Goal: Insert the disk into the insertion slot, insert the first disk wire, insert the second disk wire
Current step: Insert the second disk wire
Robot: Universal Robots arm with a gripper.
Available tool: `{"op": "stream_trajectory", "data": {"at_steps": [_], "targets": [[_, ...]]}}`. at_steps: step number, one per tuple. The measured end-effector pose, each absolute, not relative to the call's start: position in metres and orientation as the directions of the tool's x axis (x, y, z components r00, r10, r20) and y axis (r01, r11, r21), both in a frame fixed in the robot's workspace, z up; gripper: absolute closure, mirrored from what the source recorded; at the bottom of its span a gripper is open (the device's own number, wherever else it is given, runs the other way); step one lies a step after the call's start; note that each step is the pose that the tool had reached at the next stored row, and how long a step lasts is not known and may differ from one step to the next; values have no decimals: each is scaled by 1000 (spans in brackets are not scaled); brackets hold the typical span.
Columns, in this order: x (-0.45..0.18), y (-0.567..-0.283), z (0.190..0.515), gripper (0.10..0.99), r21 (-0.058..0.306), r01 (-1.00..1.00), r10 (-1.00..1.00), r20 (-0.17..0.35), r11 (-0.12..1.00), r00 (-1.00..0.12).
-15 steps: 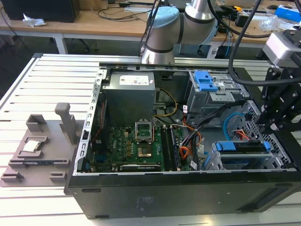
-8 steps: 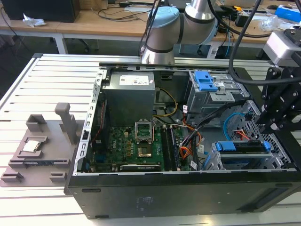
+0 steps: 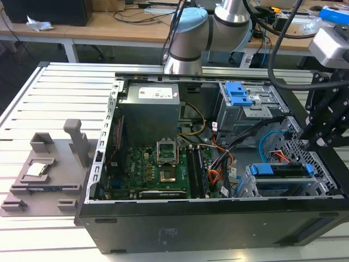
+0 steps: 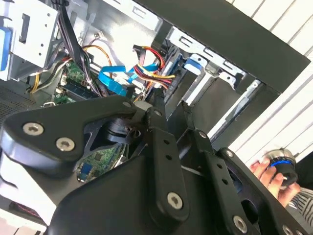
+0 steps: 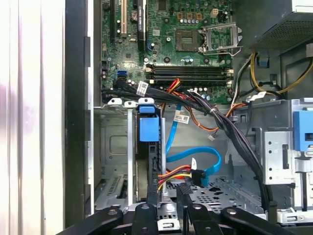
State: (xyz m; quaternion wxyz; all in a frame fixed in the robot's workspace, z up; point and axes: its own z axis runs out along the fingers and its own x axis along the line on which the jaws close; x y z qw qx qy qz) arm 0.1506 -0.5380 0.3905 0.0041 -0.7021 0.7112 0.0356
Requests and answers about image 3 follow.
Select hard disk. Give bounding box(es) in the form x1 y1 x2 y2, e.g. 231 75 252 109
250 163 315 181

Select perforated metal disk bay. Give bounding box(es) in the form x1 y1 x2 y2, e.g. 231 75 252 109
239 116 345 198

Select black RAM slot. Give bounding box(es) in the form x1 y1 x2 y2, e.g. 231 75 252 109
186 146 197 199
195 146 207 199

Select grey metal drive cage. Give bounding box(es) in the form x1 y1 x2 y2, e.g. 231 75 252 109
217 81 290 135

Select blue drive cage latch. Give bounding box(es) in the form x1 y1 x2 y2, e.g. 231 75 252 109
225 82 254 108

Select blue box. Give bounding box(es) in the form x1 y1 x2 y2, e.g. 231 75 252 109
318 6 349 22

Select pale blue flat ribbon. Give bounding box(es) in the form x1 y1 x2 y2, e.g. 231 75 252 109
234 176 248 197

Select metal socket cover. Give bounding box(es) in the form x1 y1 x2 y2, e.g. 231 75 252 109
155 138 177 166

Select CPU socket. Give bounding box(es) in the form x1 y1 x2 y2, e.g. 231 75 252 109
159 167 178 184

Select grey power supply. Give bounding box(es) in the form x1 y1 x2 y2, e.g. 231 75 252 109
117 82 181 150

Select black PC case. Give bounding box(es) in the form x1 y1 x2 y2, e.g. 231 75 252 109
74 71 349 255

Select black graphics card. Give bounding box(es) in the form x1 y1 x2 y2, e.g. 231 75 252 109
138 189 189 200

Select green motherboard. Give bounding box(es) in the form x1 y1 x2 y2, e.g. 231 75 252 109
105 144 220 200

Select wooden desk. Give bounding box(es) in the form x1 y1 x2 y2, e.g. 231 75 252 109
0 0 349 64

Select grey parts rack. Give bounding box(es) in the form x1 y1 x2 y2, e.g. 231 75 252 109
0 118 92 218

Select RAM stick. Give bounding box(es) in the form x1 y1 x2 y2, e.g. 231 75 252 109
27 186 79 192

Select black box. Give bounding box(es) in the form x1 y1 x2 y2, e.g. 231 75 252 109
2 0 94 27

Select silver CPU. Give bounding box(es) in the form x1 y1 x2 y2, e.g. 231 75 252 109
25 162 48 177

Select crumpled white paper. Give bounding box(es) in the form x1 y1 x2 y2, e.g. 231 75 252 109
26 15 55 31

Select grey camera box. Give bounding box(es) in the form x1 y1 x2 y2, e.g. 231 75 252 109
309 25 349 68

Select red yellow disk power wire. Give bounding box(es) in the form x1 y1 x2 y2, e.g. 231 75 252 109
268 151 303 168

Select thick black cable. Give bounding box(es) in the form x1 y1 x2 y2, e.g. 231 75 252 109
267 0 349 93

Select blue disk wire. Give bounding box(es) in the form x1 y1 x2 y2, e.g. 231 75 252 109
258 130 287 162

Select black cable bundle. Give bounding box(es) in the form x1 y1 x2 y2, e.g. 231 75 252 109
214 116 287 198

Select yellow power wires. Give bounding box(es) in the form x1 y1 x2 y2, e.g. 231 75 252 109
178 102 207 136

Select orange and red wires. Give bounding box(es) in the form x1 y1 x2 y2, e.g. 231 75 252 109
208 152 233 189

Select wire locking lever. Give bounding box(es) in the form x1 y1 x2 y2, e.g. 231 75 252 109
174 138 181 165

